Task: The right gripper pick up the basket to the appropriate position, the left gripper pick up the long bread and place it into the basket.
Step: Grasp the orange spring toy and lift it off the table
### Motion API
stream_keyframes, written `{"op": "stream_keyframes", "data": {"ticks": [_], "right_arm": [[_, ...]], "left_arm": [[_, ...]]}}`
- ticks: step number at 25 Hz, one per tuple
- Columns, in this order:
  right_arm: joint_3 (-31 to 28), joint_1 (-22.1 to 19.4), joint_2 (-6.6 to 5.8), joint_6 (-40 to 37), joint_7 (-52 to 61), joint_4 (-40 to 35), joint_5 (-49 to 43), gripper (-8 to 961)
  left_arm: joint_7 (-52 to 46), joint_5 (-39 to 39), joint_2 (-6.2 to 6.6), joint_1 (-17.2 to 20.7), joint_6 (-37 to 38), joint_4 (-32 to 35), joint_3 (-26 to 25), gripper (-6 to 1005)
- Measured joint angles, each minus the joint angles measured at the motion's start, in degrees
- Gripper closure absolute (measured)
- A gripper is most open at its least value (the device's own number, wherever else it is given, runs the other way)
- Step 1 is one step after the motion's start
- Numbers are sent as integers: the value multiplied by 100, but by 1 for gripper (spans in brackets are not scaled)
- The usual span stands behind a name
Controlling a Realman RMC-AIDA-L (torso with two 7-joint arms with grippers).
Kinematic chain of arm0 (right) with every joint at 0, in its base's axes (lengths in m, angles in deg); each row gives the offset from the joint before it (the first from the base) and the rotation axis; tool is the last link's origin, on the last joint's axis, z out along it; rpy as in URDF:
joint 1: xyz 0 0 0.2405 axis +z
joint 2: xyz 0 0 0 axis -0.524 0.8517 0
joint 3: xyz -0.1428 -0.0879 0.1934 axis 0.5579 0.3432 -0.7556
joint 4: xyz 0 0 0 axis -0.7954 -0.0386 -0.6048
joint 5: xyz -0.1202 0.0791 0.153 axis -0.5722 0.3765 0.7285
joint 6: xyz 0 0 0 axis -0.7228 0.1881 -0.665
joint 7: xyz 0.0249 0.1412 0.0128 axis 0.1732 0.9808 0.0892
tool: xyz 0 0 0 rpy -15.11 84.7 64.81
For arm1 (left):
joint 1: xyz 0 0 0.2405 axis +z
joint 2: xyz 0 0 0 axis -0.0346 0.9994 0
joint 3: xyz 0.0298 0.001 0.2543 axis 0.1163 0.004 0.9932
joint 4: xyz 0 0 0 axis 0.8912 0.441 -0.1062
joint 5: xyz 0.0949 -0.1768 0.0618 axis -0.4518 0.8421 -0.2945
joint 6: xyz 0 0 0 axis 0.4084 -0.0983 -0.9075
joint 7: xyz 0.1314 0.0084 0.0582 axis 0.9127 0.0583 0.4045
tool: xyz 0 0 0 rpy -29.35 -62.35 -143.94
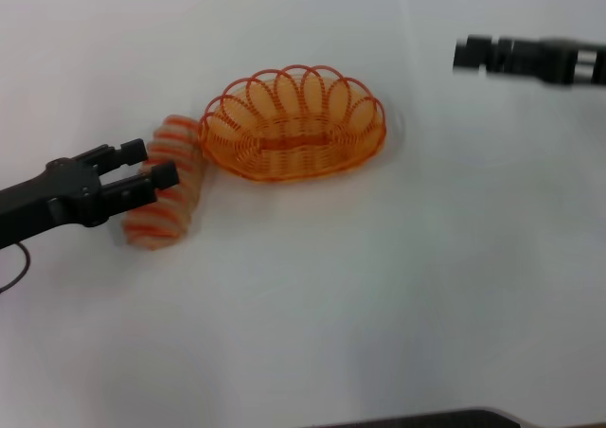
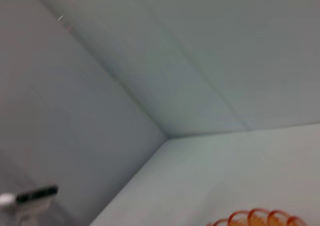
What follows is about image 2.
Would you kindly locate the orange plastic woven basket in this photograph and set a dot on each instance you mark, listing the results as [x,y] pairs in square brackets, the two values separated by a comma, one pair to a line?
[260,219]

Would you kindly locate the silver and black connector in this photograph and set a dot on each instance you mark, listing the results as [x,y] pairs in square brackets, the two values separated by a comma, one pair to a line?
[35,194]

